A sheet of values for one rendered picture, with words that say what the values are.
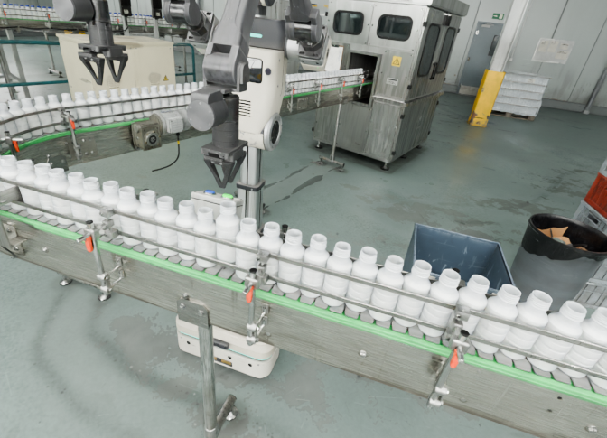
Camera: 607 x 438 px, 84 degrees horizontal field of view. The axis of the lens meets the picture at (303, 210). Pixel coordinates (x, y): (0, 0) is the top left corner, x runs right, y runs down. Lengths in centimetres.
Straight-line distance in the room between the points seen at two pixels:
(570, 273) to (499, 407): 166
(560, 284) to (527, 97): 794
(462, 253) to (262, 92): 99
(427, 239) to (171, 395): 138
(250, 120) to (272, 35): 31
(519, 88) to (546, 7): 351
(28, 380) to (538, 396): 204
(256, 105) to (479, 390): 112
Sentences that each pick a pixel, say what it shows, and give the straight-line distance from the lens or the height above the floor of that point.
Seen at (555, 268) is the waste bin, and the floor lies 46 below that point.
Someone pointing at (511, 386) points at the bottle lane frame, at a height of 95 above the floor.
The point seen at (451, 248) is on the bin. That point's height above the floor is 88.
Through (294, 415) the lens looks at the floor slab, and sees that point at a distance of 185.
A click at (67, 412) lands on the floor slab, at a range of 202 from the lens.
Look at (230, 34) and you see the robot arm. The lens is 75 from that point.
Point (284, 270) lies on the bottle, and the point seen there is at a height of 107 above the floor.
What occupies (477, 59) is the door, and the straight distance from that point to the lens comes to 1274.
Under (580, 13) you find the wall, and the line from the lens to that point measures 1330.
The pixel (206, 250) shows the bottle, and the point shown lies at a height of 106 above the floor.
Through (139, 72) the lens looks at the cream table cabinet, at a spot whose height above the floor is 84.
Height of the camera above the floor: 161
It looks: 29 degrees down
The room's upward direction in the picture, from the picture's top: 7 degrees clockwise
